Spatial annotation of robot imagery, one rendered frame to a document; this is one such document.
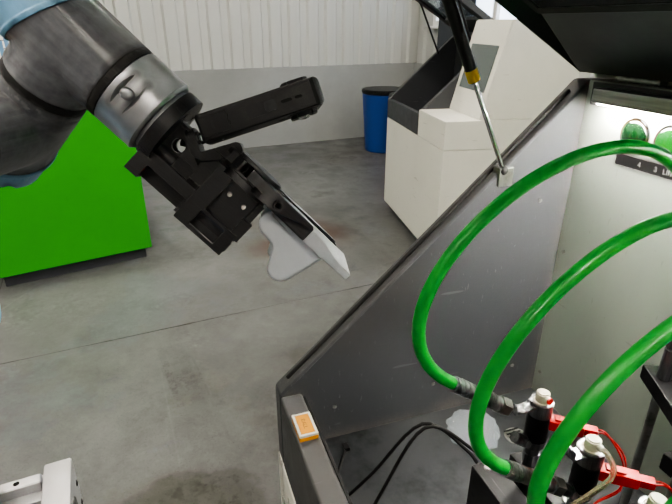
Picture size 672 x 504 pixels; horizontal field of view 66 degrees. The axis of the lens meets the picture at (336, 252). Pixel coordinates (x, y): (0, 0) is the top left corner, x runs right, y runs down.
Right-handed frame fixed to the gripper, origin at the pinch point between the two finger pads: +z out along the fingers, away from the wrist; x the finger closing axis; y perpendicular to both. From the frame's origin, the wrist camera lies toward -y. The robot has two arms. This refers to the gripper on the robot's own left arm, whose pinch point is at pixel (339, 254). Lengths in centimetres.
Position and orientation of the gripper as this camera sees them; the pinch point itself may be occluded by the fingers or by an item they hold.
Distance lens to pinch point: 50.3
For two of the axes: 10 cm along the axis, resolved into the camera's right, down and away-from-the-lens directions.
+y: -6.9, 7.2, 0.6
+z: 7.1, 6.7, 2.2
